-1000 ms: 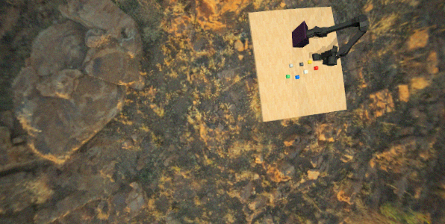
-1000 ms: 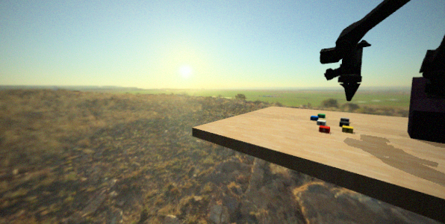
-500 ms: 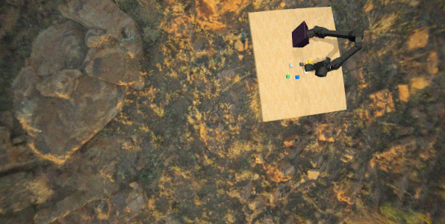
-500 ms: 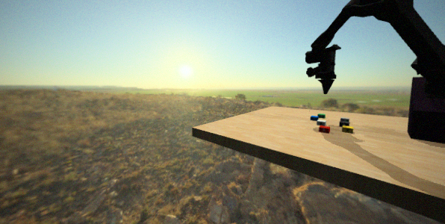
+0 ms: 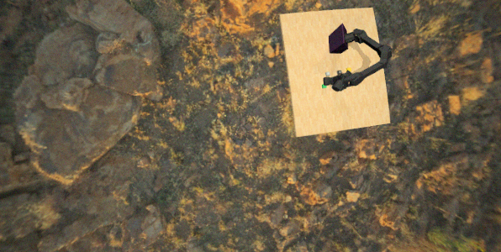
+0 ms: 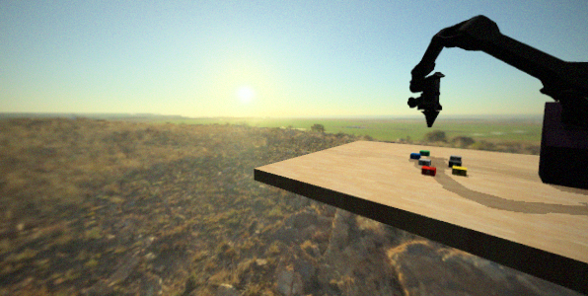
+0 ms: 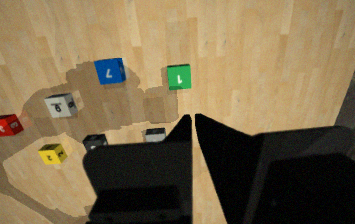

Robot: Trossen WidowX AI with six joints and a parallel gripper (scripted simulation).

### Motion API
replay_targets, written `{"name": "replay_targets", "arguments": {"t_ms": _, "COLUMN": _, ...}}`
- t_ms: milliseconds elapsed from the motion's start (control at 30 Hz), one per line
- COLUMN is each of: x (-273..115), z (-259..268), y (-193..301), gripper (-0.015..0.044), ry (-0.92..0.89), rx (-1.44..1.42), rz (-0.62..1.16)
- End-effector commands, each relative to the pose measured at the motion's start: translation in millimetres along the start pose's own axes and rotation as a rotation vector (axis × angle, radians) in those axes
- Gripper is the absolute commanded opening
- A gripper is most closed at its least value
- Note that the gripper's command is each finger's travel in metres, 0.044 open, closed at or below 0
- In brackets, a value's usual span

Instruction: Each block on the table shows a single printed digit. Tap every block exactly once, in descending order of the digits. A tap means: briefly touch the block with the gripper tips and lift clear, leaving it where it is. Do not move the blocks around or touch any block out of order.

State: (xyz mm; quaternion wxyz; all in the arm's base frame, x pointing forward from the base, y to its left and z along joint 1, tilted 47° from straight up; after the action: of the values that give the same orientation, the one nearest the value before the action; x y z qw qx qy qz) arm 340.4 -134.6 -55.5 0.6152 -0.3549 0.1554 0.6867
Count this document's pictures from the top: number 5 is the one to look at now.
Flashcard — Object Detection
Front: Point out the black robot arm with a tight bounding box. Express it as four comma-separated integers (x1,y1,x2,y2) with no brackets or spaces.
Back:
331,29,392,92

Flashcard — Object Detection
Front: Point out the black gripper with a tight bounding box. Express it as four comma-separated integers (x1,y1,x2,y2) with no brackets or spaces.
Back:
323,75,338,86

